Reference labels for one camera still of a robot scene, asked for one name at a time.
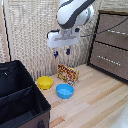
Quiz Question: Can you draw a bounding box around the red yellow snack box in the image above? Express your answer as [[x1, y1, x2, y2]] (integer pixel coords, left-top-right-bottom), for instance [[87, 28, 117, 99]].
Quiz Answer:
[[56, 63, 80, 87]]

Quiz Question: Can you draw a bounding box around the black fabric storage box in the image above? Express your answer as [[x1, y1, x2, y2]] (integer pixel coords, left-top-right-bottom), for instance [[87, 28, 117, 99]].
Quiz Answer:
[[0, 59, 52, 128]]

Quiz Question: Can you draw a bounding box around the yellow bowl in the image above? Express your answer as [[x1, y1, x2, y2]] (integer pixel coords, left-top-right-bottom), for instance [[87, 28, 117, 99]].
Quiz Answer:
[[36, 75, 55, 91]]

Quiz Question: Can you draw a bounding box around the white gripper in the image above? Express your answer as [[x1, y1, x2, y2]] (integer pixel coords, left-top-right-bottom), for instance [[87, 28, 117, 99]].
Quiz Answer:
[[46, 28, 81, 59]]

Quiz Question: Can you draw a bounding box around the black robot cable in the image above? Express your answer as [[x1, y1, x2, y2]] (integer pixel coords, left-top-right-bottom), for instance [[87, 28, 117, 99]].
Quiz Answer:
[[79, 17, 128, 38]]

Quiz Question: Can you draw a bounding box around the dark drawer cabinet frame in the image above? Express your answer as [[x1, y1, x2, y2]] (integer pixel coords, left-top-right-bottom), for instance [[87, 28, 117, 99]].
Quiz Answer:
[[87, 9, 128, 83]]

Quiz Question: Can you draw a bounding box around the blue bowl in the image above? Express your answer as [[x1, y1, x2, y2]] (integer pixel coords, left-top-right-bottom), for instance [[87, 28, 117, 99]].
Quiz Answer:
[[55, 83, 75, 100]]

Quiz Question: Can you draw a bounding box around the brown drawer with silver handle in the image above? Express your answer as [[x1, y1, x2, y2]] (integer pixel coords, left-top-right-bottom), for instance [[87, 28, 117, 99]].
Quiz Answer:
[[94, 13, 128, 52], [89, 42, 128, 81]]

